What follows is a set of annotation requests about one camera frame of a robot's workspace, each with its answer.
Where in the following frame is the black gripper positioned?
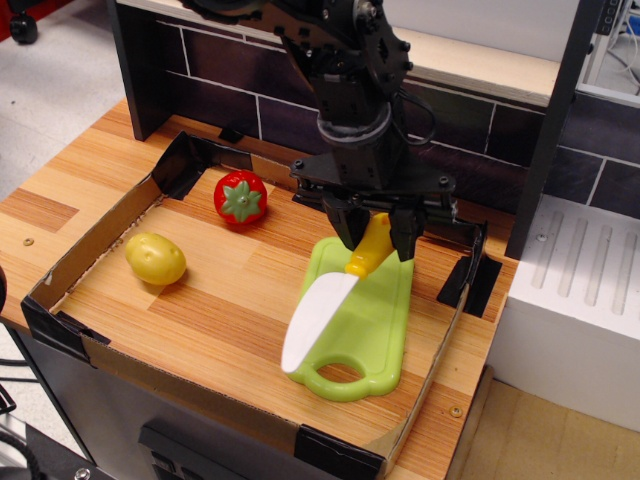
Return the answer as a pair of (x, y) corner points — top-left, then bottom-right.
(291, 107), (457, 262)

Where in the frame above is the white toy knife yellow handle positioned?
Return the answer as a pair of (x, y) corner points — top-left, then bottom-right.
(281, 213), (394, 374)

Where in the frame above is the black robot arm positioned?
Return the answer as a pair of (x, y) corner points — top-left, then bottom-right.
(184, 1), (456, 261)

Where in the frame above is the green plastic cutting board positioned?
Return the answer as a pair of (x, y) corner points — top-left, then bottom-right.
(287, 237), (414, 402)

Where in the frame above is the white ribbed drain board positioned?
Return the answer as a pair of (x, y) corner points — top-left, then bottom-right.
(488, 196), (639, 430)

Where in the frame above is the red toy tomato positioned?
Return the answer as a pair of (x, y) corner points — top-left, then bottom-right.
(214, 170), (268, 225)

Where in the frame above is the wooden shelf with dark posts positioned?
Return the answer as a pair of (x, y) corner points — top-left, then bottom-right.
(107, 1), (603, 259)

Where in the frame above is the yellow toy potato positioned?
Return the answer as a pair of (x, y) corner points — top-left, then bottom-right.
(125, 233), (187, 286)

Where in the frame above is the black box under table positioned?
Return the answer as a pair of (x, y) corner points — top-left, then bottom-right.
(138, 425), (307, 479)

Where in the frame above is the black chair caster wheel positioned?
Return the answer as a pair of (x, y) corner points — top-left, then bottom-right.
(7, 0), (39, 45)

